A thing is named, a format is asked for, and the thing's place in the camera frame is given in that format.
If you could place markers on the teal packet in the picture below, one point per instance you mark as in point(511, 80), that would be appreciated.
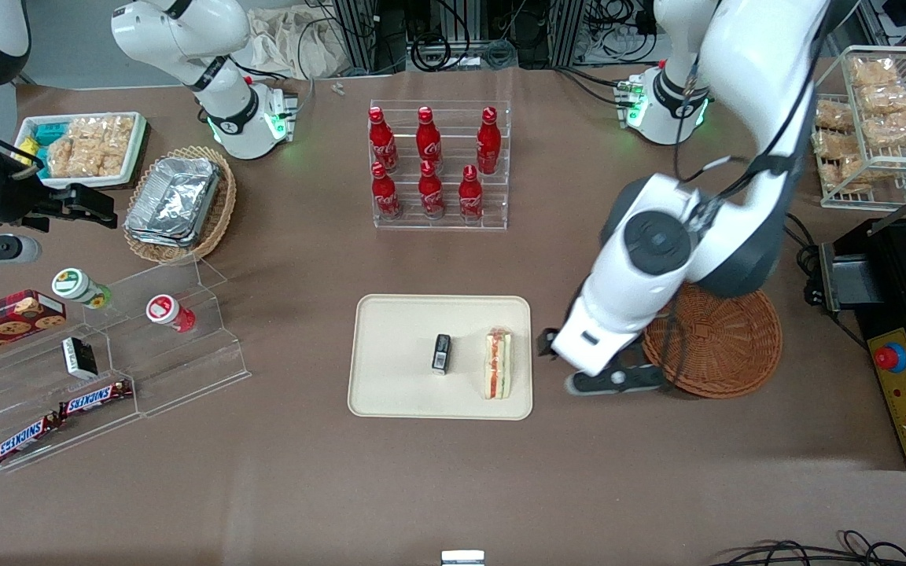
point(49, 132)

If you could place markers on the aluminium foil container stack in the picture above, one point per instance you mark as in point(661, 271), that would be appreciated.
point(174, 200)

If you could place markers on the clear acrylic step stand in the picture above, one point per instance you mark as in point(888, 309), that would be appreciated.
point(185, 369)

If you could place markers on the triangular sandwich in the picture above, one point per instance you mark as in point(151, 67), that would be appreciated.
point(498, 365)

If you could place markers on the beige plastic tray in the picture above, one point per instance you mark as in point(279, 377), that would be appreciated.
point(398, 354)

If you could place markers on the brown wicker basket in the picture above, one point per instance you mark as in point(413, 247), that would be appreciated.
point(728, 346)

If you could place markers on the light wicker basket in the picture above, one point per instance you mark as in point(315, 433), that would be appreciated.
point(221, 212)

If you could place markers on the snickers chocolate bar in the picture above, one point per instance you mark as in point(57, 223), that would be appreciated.
point(24, 438)
point(95, 398)

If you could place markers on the red cookie box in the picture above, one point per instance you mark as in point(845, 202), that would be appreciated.
point(5, 322)

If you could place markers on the rice cracker snack bag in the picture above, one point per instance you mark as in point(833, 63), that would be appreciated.
point(91, 145)

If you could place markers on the red lidded cup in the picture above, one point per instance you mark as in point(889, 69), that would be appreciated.
point(166, 310)

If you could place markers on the grey metal plate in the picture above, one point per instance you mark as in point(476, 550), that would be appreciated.
point(850, 279)

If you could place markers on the yellow packet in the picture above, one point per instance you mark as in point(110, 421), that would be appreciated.
point(27, 151)

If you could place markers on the black and white small box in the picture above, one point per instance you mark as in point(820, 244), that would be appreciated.
point(79, 358)

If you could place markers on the white cloth bag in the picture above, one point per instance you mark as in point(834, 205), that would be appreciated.
point(296, 43)

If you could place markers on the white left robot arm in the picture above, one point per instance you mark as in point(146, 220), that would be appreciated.
point(744, 71)

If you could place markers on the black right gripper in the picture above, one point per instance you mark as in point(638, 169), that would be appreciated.
point(6, 196)

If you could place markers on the red emergency stop button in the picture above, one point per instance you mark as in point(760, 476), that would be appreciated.
point(891, 358)

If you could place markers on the green lidded cup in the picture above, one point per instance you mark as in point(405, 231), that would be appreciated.
point(75, 284)

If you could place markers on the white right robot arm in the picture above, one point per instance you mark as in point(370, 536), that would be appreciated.
point(225, 102)

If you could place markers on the clear acrylic bottle rack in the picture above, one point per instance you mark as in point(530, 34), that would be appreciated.
point(500, 212)

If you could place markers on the black machine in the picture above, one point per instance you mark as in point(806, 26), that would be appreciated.
point(893, 314)

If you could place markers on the white rectangular snack tray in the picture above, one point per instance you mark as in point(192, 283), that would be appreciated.
point(138, 134)

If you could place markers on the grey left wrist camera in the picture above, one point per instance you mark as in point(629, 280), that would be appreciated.
point(610, 381)

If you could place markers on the red cola bottle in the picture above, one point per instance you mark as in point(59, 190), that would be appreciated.
point(470, 196)
point(428, 137)
point(381, 137)
point(431, 192)
point(488, 141)
point(384, 192)

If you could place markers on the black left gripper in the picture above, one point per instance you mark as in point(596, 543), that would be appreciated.
point(545, 342)

